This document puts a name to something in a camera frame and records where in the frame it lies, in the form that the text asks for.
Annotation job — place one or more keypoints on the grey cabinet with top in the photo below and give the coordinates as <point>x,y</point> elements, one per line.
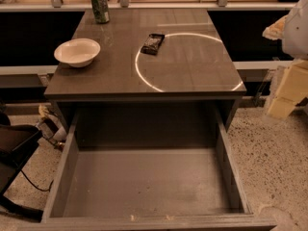
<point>191,63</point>

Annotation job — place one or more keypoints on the white ceramic bowl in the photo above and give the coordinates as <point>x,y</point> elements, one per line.
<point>78,52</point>

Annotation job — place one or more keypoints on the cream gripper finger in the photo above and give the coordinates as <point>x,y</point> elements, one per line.
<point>289,86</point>
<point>275,31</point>

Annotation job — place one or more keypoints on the black chair base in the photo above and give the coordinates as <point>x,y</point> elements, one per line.
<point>17,144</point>

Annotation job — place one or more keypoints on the open grey top drawer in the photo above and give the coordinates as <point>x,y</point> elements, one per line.
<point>138,167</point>

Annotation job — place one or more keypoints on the black rxbar chocolate wrapper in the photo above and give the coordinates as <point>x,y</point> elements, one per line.
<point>152,44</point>

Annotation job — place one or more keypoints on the green soda can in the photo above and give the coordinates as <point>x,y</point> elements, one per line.
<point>100,11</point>

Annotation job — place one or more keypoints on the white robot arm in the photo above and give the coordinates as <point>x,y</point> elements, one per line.
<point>295,36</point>

